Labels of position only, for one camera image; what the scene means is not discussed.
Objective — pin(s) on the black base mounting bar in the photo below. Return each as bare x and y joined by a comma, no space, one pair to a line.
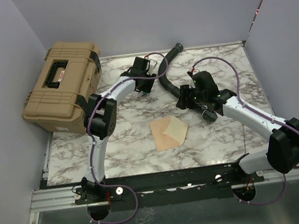
169,188

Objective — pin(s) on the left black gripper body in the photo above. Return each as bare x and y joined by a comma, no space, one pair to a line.
146,85

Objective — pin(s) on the tan paper envelope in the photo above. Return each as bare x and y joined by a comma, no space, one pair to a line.
168,132

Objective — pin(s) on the aluminium frame rail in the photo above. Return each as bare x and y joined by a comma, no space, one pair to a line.
52,199

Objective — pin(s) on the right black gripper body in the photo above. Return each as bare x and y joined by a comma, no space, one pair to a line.
186,93

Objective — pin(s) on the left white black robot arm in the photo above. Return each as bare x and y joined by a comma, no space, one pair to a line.
100,122

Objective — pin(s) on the green white glue stick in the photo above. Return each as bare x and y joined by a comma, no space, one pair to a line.
144,93

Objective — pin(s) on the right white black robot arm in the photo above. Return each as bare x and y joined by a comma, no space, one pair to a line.
282,153

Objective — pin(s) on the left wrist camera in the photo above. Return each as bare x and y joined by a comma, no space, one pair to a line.
151,65

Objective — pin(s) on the tan plastic tool case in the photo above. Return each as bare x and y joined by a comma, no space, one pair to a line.
69,76

